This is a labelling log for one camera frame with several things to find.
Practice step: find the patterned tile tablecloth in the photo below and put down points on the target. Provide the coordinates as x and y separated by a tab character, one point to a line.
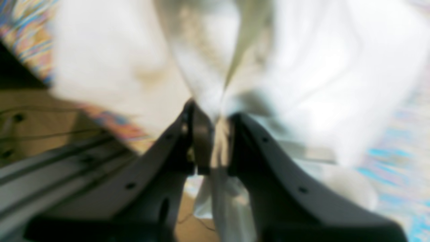
33	43

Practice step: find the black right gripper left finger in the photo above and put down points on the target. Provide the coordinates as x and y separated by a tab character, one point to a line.
140	203

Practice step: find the white printed T-shirt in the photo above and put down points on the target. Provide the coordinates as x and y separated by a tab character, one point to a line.
235	67

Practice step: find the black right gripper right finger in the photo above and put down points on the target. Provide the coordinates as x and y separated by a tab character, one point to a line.
287	204

